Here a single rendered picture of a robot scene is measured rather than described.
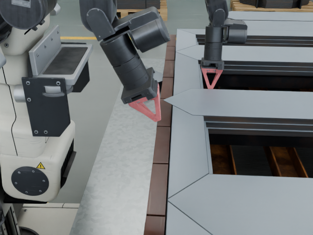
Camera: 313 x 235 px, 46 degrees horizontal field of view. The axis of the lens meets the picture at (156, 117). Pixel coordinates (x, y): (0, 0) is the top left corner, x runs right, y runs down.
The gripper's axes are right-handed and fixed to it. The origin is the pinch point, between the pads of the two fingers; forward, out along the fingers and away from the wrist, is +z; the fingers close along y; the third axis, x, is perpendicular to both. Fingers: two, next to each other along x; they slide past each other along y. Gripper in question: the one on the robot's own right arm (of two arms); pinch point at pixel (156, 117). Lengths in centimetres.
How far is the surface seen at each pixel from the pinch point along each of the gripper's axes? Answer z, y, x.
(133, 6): 57, 452, 78
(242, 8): 127, 461, -59
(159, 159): 15.4, 7.4, 6.7
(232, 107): 21.0, 28.5, -14.0
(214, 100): 19.0, 32.8, -9.8
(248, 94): 23.8, 37.5, -19.9
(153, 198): 14.8, -7.1, 7.5
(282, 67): 34, 66, -36
